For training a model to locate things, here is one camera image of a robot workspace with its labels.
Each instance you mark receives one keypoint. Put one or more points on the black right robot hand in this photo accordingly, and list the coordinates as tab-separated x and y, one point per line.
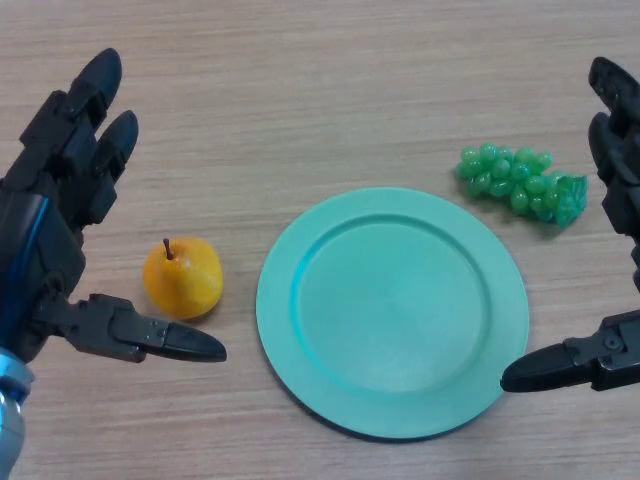
617	150

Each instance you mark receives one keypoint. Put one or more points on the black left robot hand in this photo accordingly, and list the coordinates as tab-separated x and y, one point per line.
45	235

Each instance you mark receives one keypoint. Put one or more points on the yellow pear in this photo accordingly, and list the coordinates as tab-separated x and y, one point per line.
185	282

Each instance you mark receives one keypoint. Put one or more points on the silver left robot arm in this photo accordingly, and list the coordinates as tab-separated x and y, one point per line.
10	400

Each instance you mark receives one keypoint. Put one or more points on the green round plate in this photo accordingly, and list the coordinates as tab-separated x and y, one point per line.
395	315

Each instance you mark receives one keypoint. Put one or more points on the green grape bunch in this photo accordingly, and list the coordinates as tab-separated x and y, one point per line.
525	185

